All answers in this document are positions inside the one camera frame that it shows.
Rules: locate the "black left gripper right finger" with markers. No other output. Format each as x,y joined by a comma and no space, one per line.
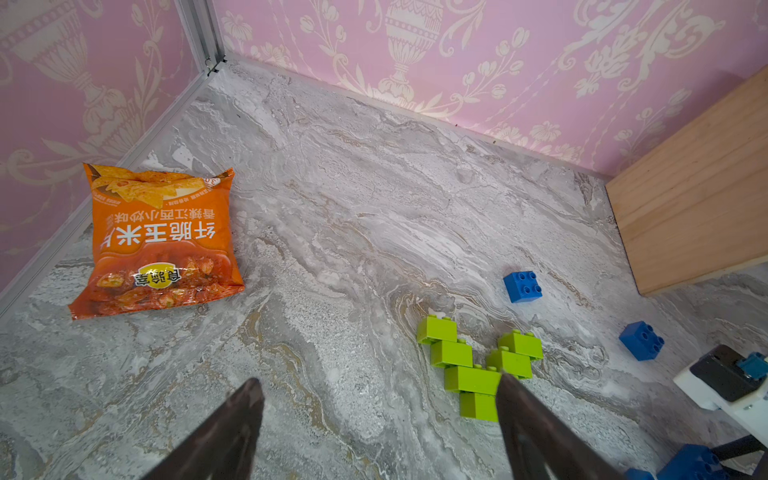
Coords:
538,444

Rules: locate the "blue 2x2 lego brick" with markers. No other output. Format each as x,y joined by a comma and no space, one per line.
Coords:
522,287

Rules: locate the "wooden shelf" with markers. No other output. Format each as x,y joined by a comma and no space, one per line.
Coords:
695,207

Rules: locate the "orange snack bag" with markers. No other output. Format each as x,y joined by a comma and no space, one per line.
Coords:
160,240

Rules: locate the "green 2x4 lego brick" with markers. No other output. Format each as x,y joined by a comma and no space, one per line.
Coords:
471,380

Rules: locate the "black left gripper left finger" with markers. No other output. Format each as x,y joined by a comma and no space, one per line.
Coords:
224,445

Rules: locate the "blue lego brick assembly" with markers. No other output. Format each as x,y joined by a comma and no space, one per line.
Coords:
642,341

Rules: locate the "green 2x2 lego brick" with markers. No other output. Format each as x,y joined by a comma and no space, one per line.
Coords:
445,354
478,406

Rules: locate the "blue 2x2 lego front left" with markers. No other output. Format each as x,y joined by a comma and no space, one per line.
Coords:
692,462

